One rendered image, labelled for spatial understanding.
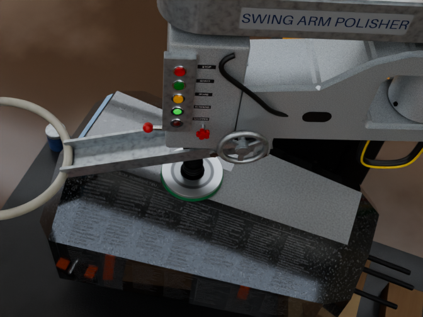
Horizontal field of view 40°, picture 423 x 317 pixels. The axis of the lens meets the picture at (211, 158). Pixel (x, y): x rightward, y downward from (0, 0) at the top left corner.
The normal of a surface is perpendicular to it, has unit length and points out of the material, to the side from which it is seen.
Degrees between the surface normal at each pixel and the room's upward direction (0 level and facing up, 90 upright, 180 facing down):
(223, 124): 90
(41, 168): 0
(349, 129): 90
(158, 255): 45
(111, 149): 16
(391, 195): 0
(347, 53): 40
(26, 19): 0
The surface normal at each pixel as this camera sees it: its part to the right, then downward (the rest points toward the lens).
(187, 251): -0.16, 0.12
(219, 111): 0.04, 0.81
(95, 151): -0.18, -0.56
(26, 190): 0.08, -0.58
